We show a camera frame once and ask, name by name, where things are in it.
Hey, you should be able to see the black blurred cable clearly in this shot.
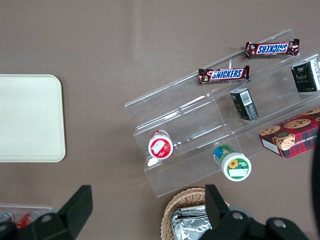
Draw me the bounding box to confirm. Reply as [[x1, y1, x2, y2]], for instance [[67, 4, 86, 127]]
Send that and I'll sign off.
[[309, 147, 320, 227]]

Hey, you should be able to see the clear acrylic bottle rack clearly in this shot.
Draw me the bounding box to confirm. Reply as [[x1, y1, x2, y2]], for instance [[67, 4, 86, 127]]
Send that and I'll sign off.
[[0, 204, 54, 226]]

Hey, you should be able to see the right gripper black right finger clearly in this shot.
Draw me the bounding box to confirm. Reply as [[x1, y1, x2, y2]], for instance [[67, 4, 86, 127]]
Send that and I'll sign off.
[[199, 184, 310, 240]]

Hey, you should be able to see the red lid yogurt cup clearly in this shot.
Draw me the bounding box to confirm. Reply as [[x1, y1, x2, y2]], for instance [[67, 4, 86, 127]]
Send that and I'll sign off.
[[147, 129, 174, 160]]

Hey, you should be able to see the clear acrylic stepped display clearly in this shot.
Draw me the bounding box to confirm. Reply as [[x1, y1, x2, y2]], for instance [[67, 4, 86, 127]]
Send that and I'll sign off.
[[124, 28, 320, 199]]

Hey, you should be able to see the beige plastic tray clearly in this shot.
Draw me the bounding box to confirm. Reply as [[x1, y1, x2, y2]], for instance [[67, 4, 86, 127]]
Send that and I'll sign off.
[[0, 74, 67, 163]]

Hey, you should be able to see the tan wicker basket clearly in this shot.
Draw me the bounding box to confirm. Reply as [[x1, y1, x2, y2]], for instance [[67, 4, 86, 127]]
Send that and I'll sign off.
[[161, 187, 231, 240]]

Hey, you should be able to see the silver foil snack packet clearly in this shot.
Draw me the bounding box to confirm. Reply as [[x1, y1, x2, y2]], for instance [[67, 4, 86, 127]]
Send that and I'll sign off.
[[170, 205, 213, 240]]

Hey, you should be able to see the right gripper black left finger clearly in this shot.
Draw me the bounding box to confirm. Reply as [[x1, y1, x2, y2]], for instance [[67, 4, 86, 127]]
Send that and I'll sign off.
[[0, 184, 94, 240]]

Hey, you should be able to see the green lid yogurt cup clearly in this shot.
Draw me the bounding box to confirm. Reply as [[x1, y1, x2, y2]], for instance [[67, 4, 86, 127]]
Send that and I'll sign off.
[[213, 144, 252, 182]]

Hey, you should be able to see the snickers chocolate bar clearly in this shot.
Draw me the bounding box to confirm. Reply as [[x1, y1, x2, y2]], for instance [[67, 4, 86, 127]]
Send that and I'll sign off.
[[198, 65, 251, 85], [245, 38, 301, 60]]

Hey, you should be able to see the red plaid cookie box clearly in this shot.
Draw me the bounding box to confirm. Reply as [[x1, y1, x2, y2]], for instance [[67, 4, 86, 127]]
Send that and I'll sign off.
[[258, 106, 320, 159]]

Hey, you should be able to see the small black carton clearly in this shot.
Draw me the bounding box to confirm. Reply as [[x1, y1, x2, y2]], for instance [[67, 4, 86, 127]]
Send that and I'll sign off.
[[229, 87, 259, 122], [291, 58, 320, 94]]

